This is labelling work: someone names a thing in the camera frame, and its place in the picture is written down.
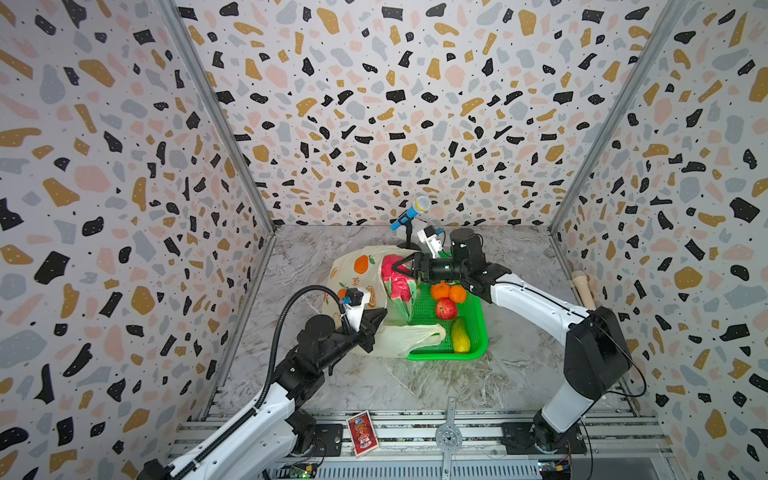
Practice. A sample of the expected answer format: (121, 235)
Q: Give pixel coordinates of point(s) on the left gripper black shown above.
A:
(366, 333)

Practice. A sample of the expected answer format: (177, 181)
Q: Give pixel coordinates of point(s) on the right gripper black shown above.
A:
(420, 267)

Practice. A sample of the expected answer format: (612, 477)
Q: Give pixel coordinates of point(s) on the pink dragon fruit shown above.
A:
(398, 286)

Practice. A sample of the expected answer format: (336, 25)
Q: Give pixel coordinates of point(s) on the orange tangerine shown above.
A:
(440, 291)
(458, 294)

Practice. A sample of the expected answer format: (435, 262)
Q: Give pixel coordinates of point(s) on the red apple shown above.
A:
(446, 309)

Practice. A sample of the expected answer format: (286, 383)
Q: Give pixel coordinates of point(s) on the cream plastic bag orange print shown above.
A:
(361, 269)

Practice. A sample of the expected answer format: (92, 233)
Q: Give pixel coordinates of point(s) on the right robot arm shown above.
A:
(596, 353)

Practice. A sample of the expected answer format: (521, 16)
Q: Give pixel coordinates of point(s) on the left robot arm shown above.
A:
(266, 431)

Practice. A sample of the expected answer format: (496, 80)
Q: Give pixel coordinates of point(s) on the black microphone stand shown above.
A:
(406, 238)

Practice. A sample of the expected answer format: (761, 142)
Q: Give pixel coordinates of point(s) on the green plastic basket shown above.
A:
(471, 311)

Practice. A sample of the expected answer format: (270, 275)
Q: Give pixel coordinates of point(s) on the blue toy microphone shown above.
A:
(419, 206)

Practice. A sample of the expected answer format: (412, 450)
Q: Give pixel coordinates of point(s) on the red playing card box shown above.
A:
(362, 433)

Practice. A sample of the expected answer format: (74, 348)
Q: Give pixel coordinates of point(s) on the round metal mounting plate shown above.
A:
(448, 438)

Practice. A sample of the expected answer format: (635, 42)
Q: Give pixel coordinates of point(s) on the beige wooden pestle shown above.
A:
(580, 282)

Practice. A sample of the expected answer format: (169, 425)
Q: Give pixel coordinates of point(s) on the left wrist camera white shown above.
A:
(354, 303)

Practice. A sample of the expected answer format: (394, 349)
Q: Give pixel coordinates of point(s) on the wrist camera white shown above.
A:
(432, 238)
(354, 303)

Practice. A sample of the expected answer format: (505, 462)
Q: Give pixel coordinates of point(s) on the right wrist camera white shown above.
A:
(432, 238)

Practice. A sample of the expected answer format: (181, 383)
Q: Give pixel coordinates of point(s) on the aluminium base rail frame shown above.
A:
(609, 444)

